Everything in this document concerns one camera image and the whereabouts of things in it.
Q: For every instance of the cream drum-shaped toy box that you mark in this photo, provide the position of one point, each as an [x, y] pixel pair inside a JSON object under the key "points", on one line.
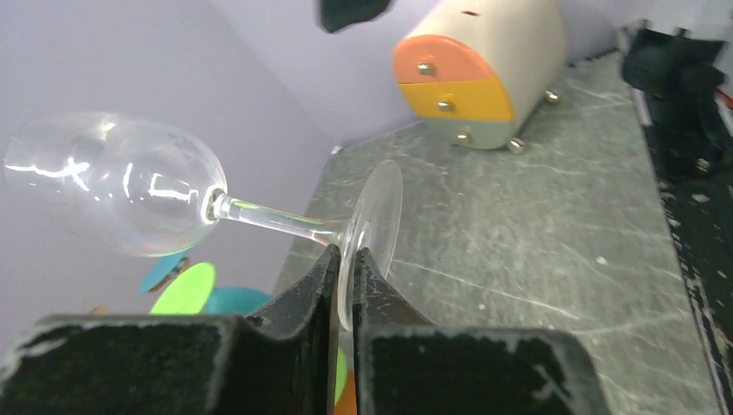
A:
{"points": [[474, 71]]}

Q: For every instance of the blue plastic wine glass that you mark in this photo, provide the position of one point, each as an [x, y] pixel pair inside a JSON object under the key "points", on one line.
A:
{"points": [[229, 295]]}

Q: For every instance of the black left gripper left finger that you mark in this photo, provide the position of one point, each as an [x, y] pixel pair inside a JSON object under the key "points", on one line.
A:
{"points": [[278, 360]]}

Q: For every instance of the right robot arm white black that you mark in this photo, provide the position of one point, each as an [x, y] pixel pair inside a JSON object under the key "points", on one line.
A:
{"points": [[670, 58]]}

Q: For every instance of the green plastic wine glass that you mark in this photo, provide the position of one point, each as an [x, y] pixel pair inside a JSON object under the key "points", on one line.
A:
{"points": [[186, 289]]}

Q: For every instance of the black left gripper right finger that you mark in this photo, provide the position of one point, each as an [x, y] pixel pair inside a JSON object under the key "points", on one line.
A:
{"points": [[406, 364]]}

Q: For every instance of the clear wine glass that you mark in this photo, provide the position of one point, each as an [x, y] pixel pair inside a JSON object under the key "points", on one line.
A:
{"points": [[152, 190]]}

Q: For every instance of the gold wire wine glass rack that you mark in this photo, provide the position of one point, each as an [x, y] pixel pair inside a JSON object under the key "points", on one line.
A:
{"points": [[244, 300]]}

